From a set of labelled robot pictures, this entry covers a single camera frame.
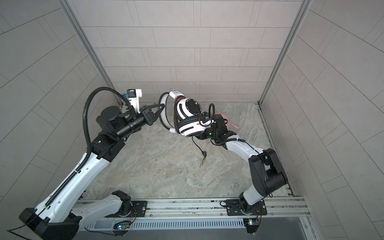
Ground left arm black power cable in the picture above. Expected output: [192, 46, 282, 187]
[6, 209, 46, 240]

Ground left circuit board green led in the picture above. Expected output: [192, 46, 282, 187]
[113, 221, 132, 231]

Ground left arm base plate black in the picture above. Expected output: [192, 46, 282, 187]
[106, 201, 148, 218]

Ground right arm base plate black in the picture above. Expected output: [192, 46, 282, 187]
[220, 199, 268, 216]

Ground pink headphones with cable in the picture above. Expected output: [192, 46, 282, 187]
[215, 112, 239, 130]

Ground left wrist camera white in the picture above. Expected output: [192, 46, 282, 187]
[127, 89, 143, 114]

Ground white black headphones with cable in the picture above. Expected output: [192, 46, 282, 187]
[158, 88, 214, 168]

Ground right circuit board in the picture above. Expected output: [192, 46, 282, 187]
[243, 219, 261, 234]

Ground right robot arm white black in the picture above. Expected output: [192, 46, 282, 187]
[198, 103, 288, 216]

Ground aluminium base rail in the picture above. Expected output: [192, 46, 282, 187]
[80, 197, 310, 235]

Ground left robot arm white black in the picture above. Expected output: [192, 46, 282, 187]
[19, 87, 166, 240]

